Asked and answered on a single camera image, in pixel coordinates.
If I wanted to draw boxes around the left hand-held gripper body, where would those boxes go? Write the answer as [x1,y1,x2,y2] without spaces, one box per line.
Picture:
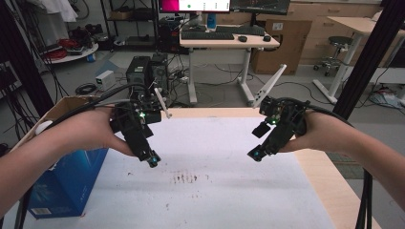
[109,85,173,162]

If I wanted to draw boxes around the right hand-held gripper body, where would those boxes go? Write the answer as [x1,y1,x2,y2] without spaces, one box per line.
[252,63,311,156]

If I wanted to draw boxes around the blue cardboard box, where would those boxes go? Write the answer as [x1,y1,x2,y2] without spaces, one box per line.
[11,94,110,220]

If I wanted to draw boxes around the person's right hand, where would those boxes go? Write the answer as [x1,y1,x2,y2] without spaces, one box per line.
[277,110,327,154]

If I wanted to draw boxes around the person's left hand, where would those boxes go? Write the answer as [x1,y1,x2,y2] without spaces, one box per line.
[63,106,139,157]

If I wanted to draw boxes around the small white device box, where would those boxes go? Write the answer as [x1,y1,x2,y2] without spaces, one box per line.
[95,69,117,92]

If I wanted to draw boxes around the black computer tower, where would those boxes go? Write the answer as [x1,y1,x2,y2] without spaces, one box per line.
[125,55,153,96]
[149,52,170,98]

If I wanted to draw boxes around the brown cardboard box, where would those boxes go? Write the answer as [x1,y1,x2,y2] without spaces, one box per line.
[250,18,313,76]

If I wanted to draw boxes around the round white table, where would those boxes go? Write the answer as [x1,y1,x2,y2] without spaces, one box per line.
[43,42,100,65]

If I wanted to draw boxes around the white round object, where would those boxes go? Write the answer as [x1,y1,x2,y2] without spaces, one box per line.
[34,119,54,136]

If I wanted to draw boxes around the black rolling stool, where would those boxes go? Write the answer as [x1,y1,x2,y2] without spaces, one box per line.
[312,35,352,77]

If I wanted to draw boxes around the wooden desk with white legs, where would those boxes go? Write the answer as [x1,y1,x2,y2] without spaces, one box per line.
[179,30,282,108]
[311,15,405,105]

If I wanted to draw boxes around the black shelf rack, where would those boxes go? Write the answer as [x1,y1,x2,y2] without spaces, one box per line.
[99,0,160,50]

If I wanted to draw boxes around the blue cloth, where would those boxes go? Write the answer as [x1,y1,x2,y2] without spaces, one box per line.
[368,90,403,110]

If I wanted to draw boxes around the black keyboard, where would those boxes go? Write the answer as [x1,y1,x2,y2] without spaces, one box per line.
[180,31,236,41]
[215,25,266,37]

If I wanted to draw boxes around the monitor with dark screen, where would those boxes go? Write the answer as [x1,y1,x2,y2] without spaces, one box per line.
[229,0,291,16]

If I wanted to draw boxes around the blue bottle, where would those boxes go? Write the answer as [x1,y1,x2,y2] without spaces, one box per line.
[206,12,218,30]

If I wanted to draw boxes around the monitor with bright screen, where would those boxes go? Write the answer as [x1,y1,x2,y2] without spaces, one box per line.
[158,0,232,14]

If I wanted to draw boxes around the white hanging cloth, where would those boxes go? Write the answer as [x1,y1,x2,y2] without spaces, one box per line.
[29,0,79,24]

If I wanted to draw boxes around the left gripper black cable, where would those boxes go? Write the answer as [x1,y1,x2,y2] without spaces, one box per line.
[13,81,152,229]

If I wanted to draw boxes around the black cable coil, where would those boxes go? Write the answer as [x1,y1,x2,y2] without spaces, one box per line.
[75,82,97,96]

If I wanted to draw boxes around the black frame post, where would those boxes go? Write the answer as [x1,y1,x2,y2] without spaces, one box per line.
[0,0,55,118]
[331,0,405,121]

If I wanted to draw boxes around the red cable bundle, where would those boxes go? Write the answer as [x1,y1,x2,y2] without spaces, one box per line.
[43,37,80,62]

